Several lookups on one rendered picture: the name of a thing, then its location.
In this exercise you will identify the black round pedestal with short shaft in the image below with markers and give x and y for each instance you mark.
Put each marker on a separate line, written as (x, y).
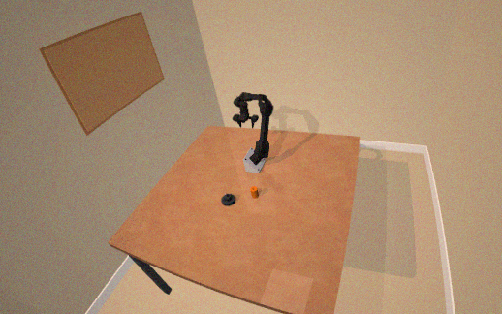
(228, 199)

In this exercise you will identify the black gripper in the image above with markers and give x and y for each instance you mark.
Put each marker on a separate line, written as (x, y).
(253, 118)

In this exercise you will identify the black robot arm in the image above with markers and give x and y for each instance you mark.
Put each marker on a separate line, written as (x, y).
(266, 109)

